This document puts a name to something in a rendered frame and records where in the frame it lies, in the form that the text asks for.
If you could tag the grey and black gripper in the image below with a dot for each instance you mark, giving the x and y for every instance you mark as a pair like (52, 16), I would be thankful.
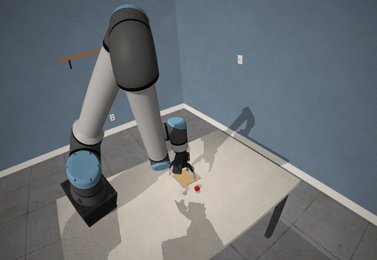
(189, 168)

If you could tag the tan flat mat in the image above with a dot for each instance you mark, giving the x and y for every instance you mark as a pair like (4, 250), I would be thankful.
(185, 178)

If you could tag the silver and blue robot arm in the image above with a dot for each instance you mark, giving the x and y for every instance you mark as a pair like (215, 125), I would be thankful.
(129, 63)

